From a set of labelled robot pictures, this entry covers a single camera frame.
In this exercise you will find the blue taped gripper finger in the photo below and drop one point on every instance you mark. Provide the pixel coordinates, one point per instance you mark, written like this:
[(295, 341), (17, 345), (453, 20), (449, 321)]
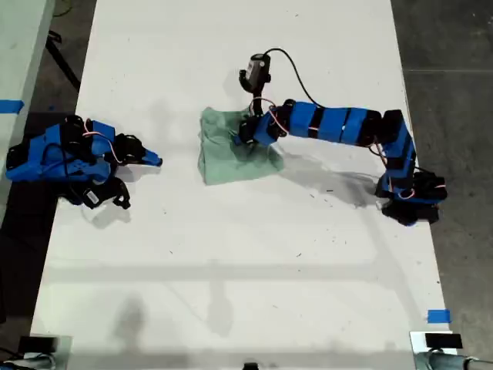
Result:
[(148, 163), (252, 148), (151, 155), (239, 142)]

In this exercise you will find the pale green t-shirt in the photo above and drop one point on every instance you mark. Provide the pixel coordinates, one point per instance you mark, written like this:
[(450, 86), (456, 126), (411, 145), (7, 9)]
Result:
[(219, 154)]

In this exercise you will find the blue and black robot arm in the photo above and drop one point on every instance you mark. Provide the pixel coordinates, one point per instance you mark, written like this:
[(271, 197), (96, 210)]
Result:
[(34, 165), (335, 125)]

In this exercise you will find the black stand leg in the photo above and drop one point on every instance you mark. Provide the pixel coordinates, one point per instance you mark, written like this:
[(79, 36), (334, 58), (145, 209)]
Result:
[(61, 59)]

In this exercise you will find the blue tape strip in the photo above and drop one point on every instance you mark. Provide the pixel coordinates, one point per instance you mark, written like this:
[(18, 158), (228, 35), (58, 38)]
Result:
[(439, 316), (9, 105)]

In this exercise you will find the pale side table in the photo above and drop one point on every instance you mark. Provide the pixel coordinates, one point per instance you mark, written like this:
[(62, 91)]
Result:
[(19, 46)]

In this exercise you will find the small black box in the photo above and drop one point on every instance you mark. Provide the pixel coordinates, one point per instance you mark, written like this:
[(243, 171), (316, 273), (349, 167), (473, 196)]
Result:
[(443, 341), (36, 344)]

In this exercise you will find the white plate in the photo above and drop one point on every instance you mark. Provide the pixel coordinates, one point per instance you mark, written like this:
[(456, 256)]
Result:
[(418, 341)]

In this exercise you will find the black camera mount stalk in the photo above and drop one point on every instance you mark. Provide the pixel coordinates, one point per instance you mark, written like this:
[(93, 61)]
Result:
[(122, 190), (250, 86)]

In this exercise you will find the black camera box white label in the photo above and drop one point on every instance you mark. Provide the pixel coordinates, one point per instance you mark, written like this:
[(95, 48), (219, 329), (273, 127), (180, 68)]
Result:
[(94, 196)]

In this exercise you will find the black and grey camera box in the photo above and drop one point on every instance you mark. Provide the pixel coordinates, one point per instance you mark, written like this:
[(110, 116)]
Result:
[(258, 68)]

